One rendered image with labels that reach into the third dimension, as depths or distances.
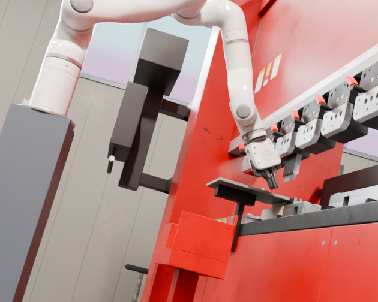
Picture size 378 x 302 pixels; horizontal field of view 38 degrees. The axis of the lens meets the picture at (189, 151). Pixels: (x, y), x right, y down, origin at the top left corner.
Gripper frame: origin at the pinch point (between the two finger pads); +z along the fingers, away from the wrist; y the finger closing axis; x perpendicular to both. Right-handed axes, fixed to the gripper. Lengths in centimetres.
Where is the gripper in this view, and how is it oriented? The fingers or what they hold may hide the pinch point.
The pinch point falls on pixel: (272, 183)
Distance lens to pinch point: 188.0
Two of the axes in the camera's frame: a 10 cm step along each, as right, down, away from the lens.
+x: -3.9, 3.0, 8.7
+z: 3.4, 9.2, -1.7
